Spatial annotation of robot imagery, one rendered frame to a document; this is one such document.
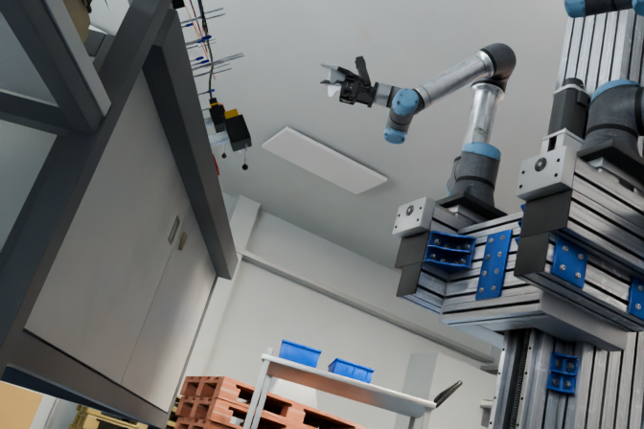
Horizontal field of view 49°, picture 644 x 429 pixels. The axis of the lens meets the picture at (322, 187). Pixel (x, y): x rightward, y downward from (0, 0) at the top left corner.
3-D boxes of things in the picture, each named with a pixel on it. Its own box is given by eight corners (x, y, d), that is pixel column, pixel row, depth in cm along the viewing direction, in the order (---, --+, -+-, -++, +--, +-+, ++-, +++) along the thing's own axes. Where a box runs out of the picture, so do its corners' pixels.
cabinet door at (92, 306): (121, 385, 135) (191, 202, 150) (18, 324, 84) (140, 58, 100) (111, 382, 135) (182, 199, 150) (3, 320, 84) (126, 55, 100)
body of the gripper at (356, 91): (337, 92, 231) (373, 101, 230) (344, 69, 233) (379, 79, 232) (336, 101, 238) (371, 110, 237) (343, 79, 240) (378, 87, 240)
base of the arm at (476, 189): (471, 229, 215) (477, 200, 218) (506, 219, 202) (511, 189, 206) (432, 209, 209) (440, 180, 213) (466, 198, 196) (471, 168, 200)
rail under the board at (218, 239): (231, 281, 204) (239, 259, 206) (161, 47, 96) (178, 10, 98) (213, 276, 204) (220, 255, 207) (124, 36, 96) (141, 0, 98)
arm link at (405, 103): (532, 50, 223) (406, 118, 211) (521, 68, 234) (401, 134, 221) (510, 23, 227) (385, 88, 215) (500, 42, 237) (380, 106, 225)
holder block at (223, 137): (216, 174, 149) (260, 160, 151) (198, 126, 153) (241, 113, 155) (218, 183, 153) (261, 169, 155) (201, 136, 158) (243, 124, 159)
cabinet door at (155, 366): (170, 413, 185) (218, 275, 200) (125, 386, 135) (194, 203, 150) (161, 410, 185) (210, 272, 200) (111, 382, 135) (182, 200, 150)
